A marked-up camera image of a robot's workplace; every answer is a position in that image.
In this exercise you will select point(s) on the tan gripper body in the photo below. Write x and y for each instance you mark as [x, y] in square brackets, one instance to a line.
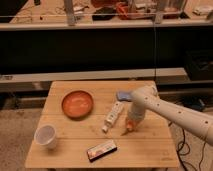
[134, 122]

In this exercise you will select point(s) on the orange chili pepper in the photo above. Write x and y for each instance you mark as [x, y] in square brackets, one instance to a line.
[129, 128]

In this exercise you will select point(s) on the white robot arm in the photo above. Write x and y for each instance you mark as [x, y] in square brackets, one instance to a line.
[146, 98]

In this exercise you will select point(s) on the white tube bottle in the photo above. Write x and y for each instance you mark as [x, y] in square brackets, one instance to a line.
[112, 116]

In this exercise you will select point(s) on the blue sponge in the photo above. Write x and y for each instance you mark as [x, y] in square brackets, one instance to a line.
[124, 96]

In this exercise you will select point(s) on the wooden folding table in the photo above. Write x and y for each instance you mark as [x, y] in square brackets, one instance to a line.
[150, 146]

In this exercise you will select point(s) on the black rectangular box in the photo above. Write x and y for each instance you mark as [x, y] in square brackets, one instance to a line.
[101, 150]

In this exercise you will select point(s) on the black device on floor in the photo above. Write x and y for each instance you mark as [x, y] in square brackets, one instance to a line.
[196, 104]

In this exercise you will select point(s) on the orange ceramic bowl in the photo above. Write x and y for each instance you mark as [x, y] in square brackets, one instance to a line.
[77, 104]

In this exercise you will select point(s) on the white plastic cup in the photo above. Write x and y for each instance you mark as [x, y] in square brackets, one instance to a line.
[45, 136]

